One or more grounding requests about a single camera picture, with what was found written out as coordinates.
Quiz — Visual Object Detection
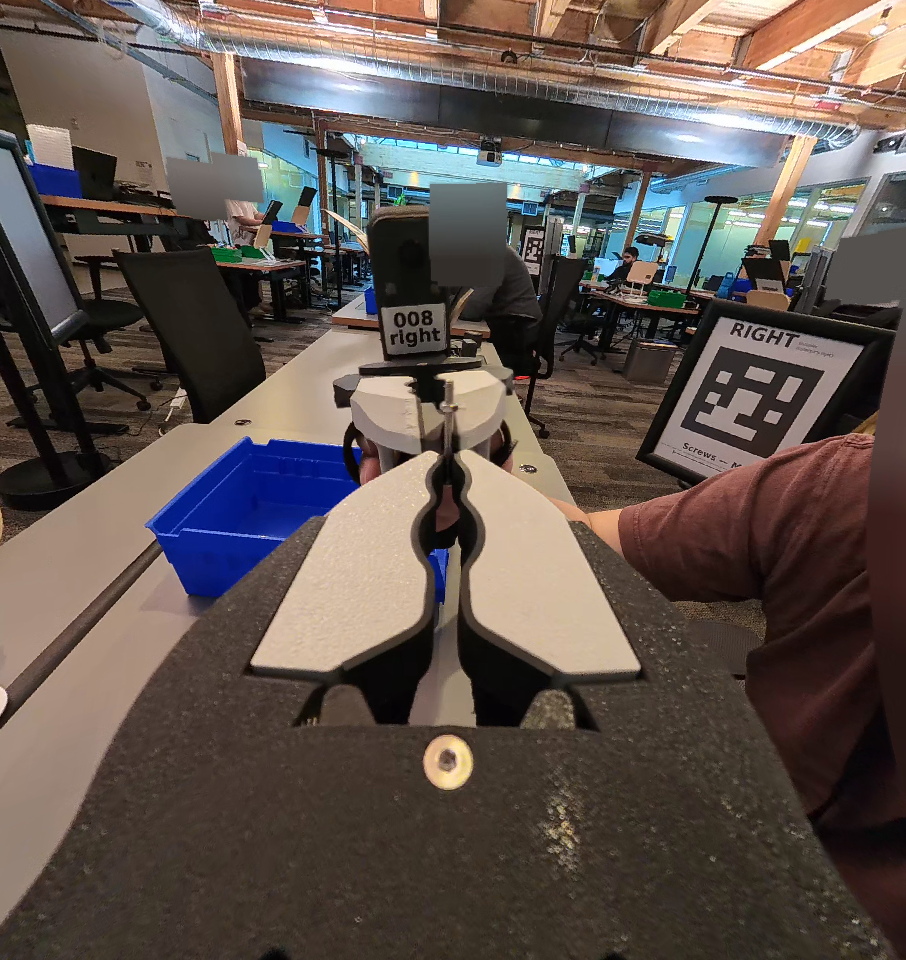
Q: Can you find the black round stand base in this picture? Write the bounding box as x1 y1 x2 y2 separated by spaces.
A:
0 448 115 513

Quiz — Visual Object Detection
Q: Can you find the person's right forearm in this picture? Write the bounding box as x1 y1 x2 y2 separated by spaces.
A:
546 495 628 558

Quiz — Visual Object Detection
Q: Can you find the wood-edged grey desk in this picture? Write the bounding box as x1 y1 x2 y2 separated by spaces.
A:
331 288 491 340

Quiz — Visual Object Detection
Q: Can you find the person's right hand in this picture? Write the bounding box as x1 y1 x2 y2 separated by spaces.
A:
359 441 514 537

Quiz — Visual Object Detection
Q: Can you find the long metal bolt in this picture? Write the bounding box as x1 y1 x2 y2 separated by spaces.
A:
438 381 460 492

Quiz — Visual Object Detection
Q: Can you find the curved wooden document board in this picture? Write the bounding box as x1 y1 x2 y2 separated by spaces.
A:
324 208 373 252

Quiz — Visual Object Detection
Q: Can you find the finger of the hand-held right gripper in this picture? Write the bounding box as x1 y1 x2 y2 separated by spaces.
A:
453 372 508 453
350 375 425 456

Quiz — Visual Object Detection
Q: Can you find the black high-back chair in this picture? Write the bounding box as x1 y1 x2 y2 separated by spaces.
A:
114 247 268 426

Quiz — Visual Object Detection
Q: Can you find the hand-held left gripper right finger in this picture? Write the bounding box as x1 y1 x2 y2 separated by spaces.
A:
453 448 643 687

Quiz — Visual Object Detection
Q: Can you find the blue plastic bin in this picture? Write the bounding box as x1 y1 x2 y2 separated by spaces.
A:
147 437 451 605

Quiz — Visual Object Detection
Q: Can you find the black easel stand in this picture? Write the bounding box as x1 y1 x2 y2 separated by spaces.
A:
0 123 131 470

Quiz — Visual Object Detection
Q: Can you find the black mesh office chair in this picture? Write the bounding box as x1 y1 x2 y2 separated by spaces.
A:
528 255 590 440

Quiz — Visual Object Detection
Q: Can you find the wooden top office desk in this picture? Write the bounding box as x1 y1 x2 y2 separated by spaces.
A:
582 281 701 354
216 258 309 325

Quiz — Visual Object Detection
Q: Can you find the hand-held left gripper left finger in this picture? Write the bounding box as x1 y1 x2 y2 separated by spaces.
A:
249 450 448 684

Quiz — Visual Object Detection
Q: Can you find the black framed marker sign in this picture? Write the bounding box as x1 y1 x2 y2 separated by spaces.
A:
636 298 898 485

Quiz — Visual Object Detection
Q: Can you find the person in maroon shirt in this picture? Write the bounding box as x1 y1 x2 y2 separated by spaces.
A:
618 433 906 960

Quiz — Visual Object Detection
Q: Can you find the grey metal waste bin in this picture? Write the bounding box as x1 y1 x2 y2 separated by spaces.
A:
622 337 679 386

